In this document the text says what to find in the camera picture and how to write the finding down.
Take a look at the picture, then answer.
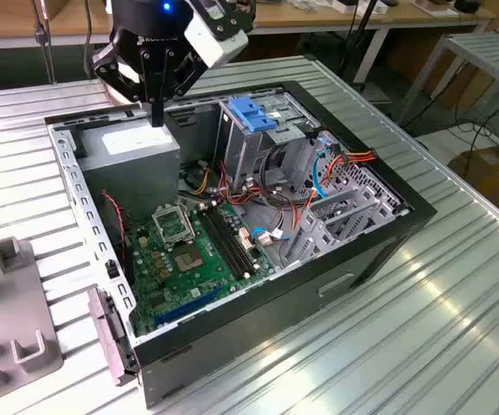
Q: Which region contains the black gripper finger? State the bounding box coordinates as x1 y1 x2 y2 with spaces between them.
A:
89 42 159 128
157 47 209 128

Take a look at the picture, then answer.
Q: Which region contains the light blue data wire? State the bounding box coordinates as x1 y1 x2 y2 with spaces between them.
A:
310 131 346 201

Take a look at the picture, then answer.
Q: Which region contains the orange red power wire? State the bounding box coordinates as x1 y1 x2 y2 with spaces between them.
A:
317 148 379 191

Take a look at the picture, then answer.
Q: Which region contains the grey metal disk bay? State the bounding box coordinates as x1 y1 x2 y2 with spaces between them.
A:
283 170 411 270

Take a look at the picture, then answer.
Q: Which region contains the blue plastic drive latch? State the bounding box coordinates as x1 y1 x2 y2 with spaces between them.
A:
227 97 279 135

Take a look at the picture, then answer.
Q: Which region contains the grey power supply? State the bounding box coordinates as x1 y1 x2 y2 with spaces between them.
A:
75 118 182 221

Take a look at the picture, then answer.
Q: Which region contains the grey metal drive cage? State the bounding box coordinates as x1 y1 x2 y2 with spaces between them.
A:
213 88 324 194

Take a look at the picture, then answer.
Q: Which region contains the long wooden desk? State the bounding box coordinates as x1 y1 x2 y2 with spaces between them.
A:
0 0 496 51

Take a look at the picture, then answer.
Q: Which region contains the black case fan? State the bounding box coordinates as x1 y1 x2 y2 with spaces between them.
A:
100 189 137 286

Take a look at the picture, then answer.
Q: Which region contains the metal socket cover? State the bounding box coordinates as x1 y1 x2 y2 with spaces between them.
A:
150 202 197 251

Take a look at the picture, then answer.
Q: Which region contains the black RAM slot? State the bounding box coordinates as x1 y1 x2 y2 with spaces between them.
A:
216 204 260 276
199 209 241 281
204 207 247 279
210 206 254 278

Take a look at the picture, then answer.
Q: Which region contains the CPU socket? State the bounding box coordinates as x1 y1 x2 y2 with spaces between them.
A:
171 245 208 275

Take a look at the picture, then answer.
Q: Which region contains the small white box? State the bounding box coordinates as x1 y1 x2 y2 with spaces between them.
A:
334 0 365 14

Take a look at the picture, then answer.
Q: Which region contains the black tripod stand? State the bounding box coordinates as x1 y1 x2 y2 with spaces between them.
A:
337 0 382 87

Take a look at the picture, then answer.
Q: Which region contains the green motherboard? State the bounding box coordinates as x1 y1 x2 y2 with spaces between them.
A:
125 201 276 338

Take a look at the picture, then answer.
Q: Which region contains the blue expansion slot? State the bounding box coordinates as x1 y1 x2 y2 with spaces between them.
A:
152 283 227 329

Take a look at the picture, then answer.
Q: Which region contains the grey parts rack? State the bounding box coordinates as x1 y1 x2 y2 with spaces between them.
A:
0 236 65 397

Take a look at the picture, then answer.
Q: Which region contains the grey plastic case panel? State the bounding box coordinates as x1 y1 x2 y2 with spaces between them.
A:
86 286 140 386

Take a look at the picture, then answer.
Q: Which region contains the black PC case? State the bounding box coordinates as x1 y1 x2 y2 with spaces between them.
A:
43 80 438 410

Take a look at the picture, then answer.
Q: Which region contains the metal slat side table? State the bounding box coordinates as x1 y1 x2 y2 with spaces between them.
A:
398 32 499 126

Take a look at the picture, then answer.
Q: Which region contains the large brown cardboard box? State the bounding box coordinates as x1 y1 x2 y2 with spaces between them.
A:
447 145 499 208

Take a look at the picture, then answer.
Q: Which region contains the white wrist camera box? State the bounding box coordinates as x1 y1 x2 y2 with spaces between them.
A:
182 15 250 69

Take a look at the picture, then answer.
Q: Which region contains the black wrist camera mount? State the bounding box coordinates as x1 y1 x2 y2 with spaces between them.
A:
190 0 258 34

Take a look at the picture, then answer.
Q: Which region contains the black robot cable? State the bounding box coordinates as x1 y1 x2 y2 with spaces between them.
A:
31 0 56 86

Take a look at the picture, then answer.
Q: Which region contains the yellow orange wire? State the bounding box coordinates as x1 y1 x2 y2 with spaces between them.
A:
190 166 215 195

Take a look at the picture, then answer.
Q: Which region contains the red orange wire bundle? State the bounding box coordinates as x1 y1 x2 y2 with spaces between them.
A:
216 159 272 208

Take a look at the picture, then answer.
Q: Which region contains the red black fan wire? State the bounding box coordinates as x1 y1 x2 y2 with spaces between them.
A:
101 192 128 263

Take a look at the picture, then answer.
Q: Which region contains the short blue board wire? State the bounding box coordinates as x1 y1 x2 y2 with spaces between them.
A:
250 227 278 246

